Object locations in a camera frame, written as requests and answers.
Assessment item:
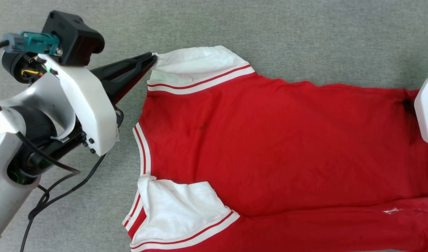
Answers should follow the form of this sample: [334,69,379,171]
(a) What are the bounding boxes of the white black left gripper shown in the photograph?
[38,52,158,156]

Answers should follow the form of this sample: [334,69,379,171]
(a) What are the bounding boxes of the red white jersey garment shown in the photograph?
[122,45,428,252]

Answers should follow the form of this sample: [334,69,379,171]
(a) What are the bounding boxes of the teal left camera cable connector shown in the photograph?
[3,31,60,56]

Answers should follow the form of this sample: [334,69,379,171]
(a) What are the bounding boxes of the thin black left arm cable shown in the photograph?
[20,153,106,252]

